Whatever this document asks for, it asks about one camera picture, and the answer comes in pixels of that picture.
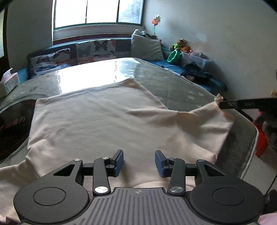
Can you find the right butterfly cushion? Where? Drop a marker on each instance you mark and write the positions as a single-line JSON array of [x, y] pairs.
[[95, 50]]

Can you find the butterfly cushion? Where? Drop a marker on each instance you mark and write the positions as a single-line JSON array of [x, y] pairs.
[[95, 50], [44, 64]]

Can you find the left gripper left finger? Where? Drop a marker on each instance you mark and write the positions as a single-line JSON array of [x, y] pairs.
[[100, 170]]

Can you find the red object on floor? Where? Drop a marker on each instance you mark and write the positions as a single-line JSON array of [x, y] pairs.
[[262, 143]]

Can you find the grey square pillow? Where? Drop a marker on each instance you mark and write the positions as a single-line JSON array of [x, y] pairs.
[[145, 48]]

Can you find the left butterfly cushion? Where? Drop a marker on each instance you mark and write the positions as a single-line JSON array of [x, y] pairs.
[[44, 64]]

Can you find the dark clothes pile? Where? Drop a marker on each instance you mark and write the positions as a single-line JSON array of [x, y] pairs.
[[194, 73]]

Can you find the grey quilted star table cover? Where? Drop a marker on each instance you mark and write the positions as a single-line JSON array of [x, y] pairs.
[[175, 92]]

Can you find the colourful pinwheel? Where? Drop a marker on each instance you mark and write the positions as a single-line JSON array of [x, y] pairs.
[[155, 21]]

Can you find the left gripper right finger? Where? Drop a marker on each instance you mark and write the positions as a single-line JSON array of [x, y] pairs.
[[177, 170]]

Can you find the cream white garment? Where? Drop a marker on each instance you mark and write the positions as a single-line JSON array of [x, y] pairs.
[[97, 122]]

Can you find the plush toy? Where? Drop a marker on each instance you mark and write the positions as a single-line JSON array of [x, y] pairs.
[[181, 45]]

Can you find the tissue box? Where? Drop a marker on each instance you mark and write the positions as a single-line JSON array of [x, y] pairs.
[[8, 82]]

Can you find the clear plastic storage box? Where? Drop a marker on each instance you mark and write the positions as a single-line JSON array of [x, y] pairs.
[[195, 57]]

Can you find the blue corner sofa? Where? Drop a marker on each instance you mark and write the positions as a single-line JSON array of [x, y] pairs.
[[123, 50]]

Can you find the window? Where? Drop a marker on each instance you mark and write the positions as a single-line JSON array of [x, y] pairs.
[[89, 12]]

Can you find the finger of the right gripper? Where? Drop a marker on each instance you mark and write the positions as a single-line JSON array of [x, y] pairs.
[[262, 104]]

